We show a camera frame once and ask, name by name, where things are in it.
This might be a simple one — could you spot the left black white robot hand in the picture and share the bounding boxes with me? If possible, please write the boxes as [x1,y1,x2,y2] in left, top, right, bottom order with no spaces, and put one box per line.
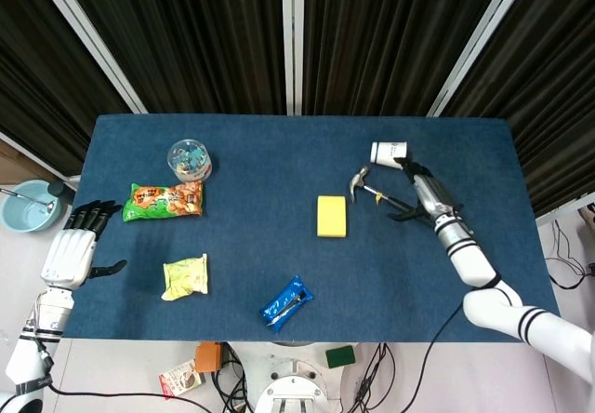
[40,200,128,289]

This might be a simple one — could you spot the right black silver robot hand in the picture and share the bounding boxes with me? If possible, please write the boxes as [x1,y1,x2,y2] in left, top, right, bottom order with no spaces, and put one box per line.
[388,154,466,228]

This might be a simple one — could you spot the steel claw hammer black grip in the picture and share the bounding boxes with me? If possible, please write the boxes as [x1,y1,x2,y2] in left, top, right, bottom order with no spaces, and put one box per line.
[349,166,422,214]

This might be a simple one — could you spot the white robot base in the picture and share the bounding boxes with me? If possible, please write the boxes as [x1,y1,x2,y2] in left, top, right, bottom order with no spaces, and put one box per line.
[253,342,346,413]

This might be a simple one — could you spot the yellow sponge block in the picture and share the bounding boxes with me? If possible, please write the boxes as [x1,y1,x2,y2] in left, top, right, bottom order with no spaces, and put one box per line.
[316,194,349,238]

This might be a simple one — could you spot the dark green rectangular block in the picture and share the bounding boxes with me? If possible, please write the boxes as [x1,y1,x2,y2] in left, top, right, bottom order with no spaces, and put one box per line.
[324,344,357,370]

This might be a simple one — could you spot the light blue plastic basin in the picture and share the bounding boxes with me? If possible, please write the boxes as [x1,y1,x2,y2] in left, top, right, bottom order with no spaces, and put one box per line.
[0,180,64,233]

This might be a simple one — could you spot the white paper cup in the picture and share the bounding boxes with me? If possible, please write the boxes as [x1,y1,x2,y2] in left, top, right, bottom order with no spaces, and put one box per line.
[369,140,410,170]

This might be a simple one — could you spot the metal ladle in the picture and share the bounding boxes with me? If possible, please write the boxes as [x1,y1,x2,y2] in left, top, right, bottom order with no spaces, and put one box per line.
[0,188,58,214]

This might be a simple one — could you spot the green orange snack bag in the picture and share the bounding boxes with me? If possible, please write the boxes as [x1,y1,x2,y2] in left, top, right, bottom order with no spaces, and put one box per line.
[122,179,205,223]

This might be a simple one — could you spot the crumpled yellow-green snack bag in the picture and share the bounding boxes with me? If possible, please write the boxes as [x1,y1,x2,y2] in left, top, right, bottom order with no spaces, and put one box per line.
[161,253,209,301]

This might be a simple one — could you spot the clear round plastic container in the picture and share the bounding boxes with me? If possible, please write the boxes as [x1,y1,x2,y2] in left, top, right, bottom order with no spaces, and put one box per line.
[166,139,214,182]

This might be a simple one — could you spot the dark pleated curtain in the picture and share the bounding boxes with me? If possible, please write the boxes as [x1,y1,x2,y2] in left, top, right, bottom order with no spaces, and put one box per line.
[303,0,513,117]
[441,0,595,219]
[55,0,287,115]
[0,0,136,166]

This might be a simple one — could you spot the small printed food packet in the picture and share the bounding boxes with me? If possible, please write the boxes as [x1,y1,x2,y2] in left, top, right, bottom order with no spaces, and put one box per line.
[157,358,204,399]

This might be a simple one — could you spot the blue table cloth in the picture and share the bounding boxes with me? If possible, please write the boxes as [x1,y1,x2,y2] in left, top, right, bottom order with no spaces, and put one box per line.
[62,113,562,343]

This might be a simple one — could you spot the orange box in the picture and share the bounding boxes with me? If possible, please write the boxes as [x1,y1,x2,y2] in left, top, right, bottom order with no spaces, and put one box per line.
[194,341,225,373]

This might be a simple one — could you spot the blue snack pack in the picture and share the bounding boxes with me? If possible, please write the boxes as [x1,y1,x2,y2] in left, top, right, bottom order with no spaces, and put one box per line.
[258,275,314,333]

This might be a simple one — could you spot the black cable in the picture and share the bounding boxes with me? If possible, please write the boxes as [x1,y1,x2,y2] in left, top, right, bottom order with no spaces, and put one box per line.
[46,343,255,413]
[408,301,469,413]
[543,220,595,291]
[352,342,396,413]

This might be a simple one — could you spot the white frame post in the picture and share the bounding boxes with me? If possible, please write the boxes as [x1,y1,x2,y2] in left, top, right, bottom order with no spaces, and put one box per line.
[281,0,306,116]
[27,0,149,115]
[426,0,526,118]

